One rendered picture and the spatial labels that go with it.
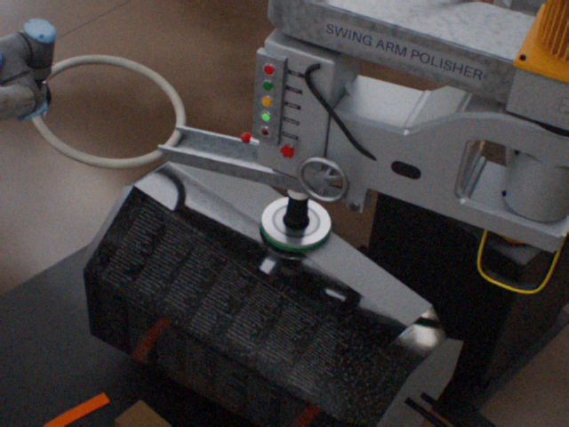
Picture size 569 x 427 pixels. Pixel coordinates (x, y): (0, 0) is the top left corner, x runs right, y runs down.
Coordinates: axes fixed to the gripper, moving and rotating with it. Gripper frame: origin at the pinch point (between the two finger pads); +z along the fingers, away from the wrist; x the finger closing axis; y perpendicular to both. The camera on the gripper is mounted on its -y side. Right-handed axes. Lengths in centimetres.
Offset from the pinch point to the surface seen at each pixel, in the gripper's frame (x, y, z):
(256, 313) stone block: 71, 63, 8
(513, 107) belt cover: 109, 64, -87
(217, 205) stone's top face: 60, 24, 6
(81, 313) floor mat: 25, 10, 94
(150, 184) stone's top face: 39.1, 14.4, 10.6
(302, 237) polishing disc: 83, 41, -4
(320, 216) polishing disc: 90, 33, -5
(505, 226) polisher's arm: 122, 69, -51
